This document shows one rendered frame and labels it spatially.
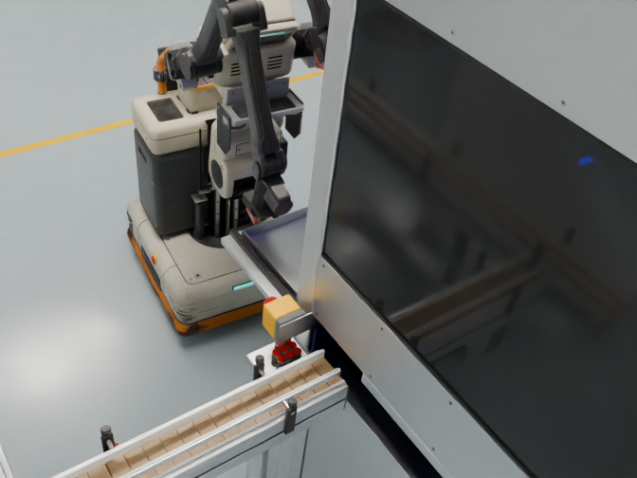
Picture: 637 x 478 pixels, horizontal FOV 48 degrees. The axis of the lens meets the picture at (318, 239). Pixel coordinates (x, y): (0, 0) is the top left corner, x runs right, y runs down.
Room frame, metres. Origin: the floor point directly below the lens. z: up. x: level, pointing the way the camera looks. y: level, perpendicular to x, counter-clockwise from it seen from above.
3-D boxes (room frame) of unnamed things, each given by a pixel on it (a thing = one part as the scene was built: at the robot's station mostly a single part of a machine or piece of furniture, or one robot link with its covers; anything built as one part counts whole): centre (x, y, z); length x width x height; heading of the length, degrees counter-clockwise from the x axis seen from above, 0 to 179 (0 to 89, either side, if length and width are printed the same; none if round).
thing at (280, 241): (1.46, 0.01, 0.90); 0.34 x 0.26 x 0.04; 40
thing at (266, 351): (1.09, 0.04, 0.87); 0.14 x 0.13 x 0.02; 40
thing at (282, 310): (1.13, 0.06, 0.99); 0.08 x 0.07 x 0.07; 40
